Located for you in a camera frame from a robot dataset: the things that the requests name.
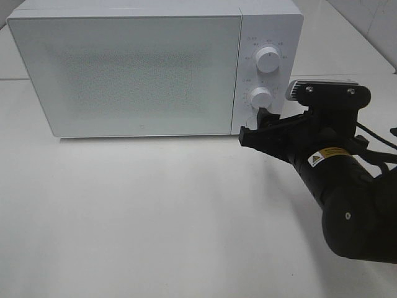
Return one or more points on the lower white timer knob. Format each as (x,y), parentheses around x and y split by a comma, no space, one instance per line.
(260,97)

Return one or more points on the upper white power knob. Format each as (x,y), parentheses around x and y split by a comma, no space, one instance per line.
(267,59)

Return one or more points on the round white door button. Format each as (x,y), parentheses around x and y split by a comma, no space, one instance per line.
(251,123)

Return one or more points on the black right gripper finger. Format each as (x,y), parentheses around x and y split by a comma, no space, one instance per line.
(265,118)
(269,140)

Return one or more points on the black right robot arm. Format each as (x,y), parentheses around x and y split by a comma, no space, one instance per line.
(354,187)

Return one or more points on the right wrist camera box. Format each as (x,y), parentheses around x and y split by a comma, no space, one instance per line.
(332,95)

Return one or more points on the white microwave oven body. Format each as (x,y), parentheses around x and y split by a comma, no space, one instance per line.
(156,68)

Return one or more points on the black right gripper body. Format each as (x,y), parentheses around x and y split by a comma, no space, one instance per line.
(301,135)

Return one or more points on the white microwave door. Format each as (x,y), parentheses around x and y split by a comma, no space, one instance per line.
(119,77)

